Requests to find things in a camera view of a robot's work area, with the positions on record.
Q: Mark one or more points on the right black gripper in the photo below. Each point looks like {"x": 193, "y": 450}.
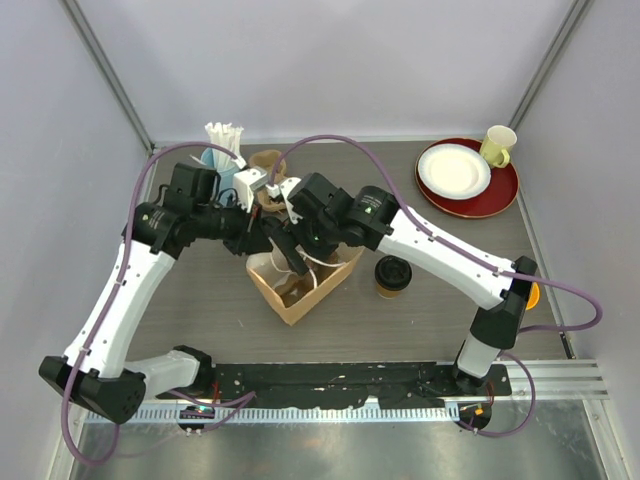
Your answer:
{"x": 285, "y": 241}

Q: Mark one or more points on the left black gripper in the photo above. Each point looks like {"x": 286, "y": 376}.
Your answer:
{"x": 252, "y": 237}

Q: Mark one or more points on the single cardboard cup carrier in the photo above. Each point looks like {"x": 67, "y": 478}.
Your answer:
{"x": 288, "y": 282}

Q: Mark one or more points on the brown paper bag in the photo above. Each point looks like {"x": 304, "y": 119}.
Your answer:
{"x": 331, "y": 274}

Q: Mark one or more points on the black coffee cup lid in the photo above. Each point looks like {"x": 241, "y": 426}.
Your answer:
{"x": 393, "y": 273}

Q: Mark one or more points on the brown paper cup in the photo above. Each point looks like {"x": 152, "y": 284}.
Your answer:
{"x": 389, "y": 292}

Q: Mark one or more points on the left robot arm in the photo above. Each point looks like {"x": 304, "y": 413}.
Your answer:
{"x": 94, "y": 371}

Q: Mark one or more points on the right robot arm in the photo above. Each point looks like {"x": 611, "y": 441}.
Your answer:
{"x": 374, "y": 219}

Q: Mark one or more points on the light blue straw holder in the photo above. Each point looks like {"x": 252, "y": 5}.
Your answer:
{"x": 223, "y": 164}

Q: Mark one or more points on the cardboard cup carrier stack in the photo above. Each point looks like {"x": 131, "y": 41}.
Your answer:
{"x": 266, "y": 160}

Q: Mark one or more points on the white paper plate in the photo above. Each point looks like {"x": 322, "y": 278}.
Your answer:
{"x": 454, "y": 172}

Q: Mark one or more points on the red round tray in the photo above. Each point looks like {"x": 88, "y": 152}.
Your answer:
{"x": 499, "y": 195}

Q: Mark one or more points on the pale yellow mug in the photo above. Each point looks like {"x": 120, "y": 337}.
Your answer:
{"x": 497, "y": 145}

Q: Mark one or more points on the orange bowl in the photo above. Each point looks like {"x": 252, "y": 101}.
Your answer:
{"x": 534, "y": 296}

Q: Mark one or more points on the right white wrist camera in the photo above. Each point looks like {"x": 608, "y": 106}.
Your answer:
{"x": 279, "y": 193}

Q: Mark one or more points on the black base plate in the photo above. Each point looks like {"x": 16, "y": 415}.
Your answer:
{"x": 342, "y": 385}

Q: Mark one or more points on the aluminium frame rail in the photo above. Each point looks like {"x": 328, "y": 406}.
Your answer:
{"x": 534, "y": 382}

